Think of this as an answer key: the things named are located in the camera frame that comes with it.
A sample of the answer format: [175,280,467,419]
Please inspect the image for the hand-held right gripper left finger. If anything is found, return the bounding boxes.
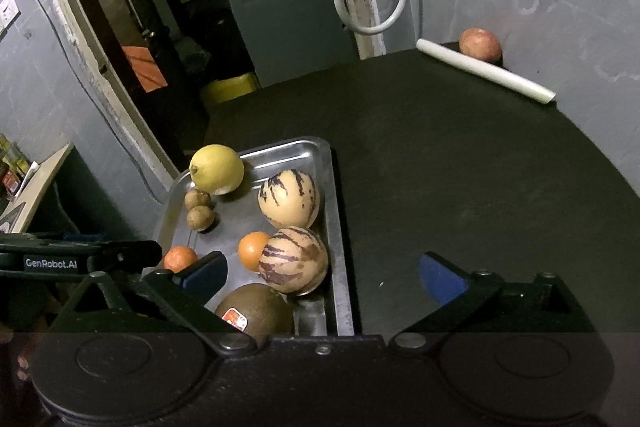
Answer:
[52,251,258,354]

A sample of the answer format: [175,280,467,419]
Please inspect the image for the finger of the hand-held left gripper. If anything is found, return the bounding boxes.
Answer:
[100,241,163,269]

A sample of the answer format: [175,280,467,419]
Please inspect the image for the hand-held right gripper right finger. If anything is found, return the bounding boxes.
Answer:
[389,251,601,353]

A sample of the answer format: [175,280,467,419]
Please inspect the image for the small orange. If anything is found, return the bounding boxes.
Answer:
[164,246,199,273]
[237,231,273,271]

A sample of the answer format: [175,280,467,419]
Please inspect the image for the small brown round fruit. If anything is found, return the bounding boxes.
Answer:
[184,188,213,211]
[186,205,217,233]

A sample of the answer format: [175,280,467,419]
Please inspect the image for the brown kiwi with sticker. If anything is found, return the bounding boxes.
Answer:
[214,283,295,343]

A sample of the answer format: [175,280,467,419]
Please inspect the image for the metal tray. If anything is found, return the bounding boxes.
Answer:
[150,136,356,338]

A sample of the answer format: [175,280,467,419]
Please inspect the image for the striped pepino melon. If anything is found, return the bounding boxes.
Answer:
[257,169,321,229]
[257,226,330,295]

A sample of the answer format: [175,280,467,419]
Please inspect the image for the yellow lemon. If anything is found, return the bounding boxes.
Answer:
[189,144,246,196]

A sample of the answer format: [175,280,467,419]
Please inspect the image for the white side desk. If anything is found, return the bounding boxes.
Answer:
[0,142,76,235]

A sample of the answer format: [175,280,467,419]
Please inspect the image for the group of small jars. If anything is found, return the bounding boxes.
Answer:
[0,134,31,198]

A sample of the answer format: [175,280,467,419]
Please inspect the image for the orange slatted board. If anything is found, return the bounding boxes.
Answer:
[122,46,168,94]

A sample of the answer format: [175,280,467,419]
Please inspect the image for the white tube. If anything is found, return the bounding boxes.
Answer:
[416,38,557,106]

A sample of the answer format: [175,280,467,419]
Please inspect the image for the red apple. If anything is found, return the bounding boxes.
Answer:
[459,27,503,62]

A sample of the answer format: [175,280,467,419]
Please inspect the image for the dark wooden door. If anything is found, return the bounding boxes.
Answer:
[50,0,201,172]

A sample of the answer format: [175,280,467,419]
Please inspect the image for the grey cabinet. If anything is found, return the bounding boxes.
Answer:
[229,0,358,88]

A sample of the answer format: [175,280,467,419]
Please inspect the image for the white wall switch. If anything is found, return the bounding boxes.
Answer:
[0,0,21,32]

